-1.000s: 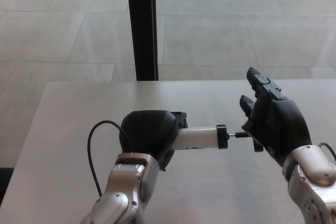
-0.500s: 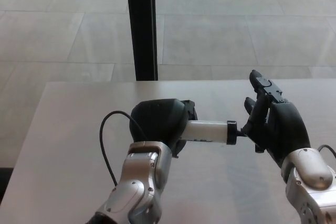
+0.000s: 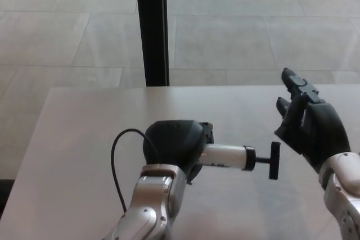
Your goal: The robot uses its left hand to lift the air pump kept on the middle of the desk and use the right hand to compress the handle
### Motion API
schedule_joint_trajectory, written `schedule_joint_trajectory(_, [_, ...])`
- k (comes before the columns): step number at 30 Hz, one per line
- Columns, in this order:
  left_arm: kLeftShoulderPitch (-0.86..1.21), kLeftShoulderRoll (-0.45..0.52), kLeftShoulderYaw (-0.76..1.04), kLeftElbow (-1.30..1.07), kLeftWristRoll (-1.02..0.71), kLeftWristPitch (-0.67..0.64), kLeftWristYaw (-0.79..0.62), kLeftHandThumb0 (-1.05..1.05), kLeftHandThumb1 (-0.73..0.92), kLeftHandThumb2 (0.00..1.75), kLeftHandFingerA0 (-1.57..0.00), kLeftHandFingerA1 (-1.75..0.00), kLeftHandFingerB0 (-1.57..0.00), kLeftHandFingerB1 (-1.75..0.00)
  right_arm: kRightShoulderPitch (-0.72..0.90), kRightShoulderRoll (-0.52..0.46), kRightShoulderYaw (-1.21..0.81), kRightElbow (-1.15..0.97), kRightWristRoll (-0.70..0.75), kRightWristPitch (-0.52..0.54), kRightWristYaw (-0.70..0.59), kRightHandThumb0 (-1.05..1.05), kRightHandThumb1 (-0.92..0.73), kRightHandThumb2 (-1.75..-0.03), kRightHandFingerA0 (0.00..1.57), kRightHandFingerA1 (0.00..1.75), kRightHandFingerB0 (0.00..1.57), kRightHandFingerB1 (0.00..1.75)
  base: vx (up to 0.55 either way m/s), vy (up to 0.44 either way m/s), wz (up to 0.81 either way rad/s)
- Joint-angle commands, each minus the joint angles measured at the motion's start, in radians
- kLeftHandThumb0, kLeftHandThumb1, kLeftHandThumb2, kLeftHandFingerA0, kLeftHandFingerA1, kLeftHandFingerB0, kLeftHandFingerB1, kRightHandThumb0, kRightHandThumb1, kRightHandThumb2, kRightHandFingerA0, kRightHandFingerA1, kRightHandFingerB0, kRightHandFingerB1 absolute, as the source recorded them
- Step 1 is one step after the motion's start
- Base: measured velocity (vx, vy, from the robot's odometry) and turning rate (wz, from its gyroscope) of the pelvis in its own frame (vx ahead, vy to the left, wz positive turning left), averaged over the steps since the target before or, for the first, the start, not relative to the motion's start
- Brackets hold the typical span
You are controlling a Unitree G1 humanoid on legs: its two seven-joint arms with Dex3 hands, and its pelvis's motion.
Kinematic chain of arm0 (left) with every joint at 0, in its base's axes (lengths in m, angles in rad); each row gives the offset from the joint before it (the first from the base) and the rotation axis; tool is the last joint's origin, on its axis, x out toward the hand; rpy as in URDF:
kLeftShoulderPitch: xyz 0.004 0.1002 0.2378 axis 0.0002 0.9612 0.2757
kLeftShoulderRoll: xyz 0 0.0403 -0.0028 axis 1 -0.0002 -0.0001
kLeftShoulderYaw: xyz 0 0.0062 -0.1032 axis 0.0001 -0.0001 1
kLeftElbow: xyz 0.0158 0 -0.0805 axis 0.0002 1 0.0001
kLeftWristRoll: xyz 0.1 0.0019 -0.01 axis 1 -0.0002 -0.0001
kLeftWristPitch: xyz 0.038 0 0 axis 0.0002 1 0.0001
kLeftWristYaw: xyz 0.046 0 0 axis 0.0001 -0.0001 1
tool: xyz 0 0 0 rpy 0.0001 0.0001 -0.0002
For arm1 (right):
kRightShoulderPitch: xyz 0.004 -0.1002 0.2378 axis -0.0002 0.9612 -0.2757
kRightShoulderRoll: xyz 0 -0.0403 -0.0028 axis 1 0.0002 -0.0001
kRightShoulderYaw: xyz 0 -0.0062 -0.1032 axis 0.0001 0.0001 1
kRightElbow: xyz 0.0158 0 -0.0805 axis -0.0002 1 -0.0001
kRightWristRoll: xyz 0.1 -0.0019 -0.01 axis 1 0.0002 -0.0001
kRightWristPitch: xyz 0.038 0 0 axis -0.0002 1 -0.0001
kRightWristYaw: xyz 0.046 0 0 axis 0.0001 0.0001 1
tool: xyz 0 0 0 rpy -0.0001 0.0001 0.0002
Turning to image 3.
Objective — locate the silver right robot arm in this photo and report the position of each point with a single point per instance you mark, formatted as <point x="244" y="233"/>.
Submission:
<point x="343" y="189"/>

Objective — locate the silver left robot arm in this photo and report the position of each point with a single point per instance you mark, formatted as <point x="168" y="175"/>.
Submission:
<point x="152" y="195"/>

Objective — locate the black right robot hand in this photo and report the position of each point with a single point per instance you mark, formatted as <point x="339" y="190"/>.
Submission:
<point x="323" y="130"/>

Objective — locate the white Franklin air pump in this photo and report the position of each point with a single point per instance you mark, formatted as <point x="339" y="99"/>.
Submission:
<point x="225" y="155"/>

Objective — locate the black vertical metal post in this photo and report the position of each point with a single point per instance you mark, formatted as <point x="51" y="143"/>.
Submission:
<point x="152" y="26"/>

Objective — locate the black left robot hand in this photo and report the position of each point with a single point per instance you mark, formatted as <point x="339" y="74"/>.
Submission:
<point x="171" y="141"/>

